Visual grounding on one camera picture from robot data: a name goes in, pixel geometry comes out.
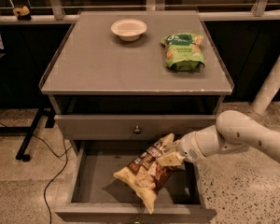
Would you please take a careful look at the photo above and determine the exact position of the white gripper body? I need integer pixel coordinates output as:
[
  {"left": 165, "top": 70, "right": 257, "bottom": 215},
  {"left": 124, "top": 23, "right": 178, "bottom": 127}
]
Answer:
[{"left": 177, "top": 132, "right": 205, "bottom": 163}]

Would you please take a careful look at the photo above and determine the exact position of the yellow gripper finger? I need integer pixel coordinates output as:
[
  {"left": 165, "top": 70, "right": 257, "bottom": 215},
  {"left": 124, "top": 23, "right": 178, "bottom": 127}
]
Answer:
[
  {"left": 156, "top": 151, "right": 184, "bottom": 166},
  {"left": 165, "top": 140, "right": 179, "bottom": 150}
]

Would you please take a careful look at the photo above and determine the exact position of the brown tortilla chip bag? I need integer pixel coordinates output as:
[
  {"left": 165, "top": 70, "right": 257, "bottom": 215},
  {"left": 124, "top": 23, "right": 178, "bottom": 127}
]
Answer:
[{"left": 113, "top": 133, "right": 177, "bottom": 214}]

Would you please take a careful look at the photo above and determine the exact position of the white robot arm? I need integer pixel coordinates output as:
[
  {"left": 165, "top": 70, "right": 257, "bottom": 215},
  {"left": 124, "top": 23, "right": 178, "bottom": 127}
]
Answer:
[{"left": 157, "top": 110, "right": 280, "bottom": 166}]

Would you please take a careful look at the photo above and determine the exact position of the metal top drawer knob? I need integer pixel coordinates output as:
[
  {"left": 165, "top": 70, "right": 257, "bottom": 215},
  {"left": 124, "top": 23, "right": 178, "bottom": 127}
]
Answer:
[{"left": 133, "top": 126, "right": 141, "bottom": 134}]

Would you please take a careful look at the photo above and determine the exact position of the grey drawer cabinet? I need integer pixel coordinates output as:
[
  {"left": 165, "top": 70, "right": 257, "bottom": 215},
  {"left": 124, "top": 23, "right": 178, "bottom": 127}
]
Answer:
[{"left": 38, "top": 10, "right": 234, "bottom": 147}]

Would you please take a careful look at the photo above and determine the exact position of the grey open middle drawer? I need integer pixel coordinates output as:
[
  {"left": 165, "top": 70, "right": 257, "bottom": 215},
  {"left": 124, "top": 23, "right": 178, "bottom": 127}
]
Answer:
[{"left": 56, "top": 141, "right": 217, "bottom": 224}]

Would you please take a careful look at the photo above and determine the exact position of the green snack bag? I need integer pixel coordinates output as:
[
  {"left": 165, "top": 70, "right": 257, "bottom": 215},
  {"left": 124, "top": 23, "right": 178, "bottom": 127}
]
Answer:
[{"left": 161, "top": 33, "right": 204, "bottom": 72}]

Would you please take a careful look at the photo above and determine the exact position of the grey top drawer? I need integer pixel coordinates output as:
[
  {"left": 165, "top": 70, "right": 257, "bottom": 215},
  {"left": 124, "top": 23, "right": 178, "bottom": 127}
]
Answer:
[{"left": 55, "top": 115, "right": 217, "bottom": 140}]

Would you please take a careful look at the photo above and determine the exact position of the white paper bowl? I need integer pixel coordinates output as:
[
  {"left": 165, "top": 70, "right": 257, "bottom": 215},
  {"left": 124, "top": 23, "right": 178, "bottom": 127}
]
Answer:
[{"left": 111, "top": 19, "right": 147, "bottom": 42}]

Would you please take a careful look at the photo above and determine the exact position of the yellow black small object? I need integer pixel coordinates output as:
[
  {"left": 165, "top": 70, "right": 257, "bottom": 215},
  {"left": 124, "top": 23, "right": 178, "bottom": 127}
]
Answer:
[{"left": 13, "top": 5, "right": 31, "bottom": 21}]

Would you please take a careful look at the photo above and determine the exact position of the black table leg frame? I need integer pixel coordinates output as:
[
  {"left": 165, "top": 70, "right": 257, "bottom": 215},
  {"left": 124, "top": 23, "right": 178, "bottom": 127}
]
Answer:
[{"left": 0, "top": 107, "right": 55, "bottom": 161}]

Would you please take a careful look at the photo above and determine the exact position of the black floor cable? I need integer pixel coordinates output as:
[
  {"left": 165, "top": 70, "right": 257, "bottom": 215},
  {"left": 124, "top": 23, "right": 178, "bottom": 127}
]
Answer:
[{"left": 0, "top": 114, "right": 73, "bottom": 224}]

